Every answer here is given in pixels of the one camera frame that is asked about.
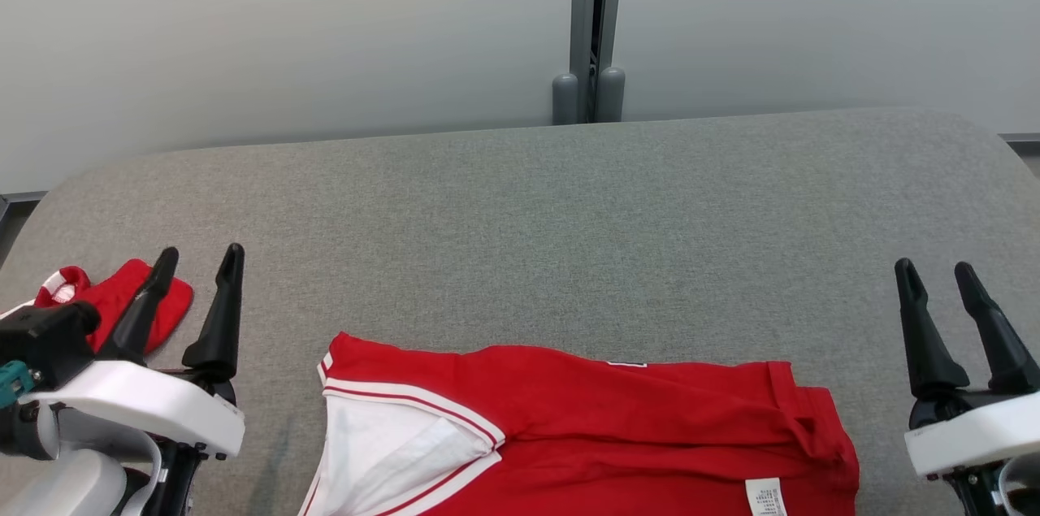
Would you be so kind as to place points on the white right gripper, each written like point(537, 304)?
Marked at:
point(967, 435)

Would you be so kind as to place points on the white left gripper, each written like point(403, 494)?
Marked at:
point(162, 402)

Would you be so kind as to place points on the red shorts with white stripe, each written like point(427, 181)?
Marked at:
point(110, 297)

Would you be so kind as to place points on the red jersey with white sleeves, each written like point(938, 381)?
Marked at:
point(609, 418)

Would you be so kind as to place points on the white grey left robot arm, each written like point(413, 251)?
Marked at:
point(73, 483)

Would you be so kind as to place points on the grey fabric sofa seat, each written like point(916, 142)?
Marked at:
point(528, 240)

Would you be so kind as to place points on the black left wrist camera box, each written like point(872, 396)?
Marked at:
point(49, 337)

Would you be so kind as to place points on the grey cylindrical post cap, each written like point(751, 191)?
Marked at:
point(565, 101)
point(611, 93)

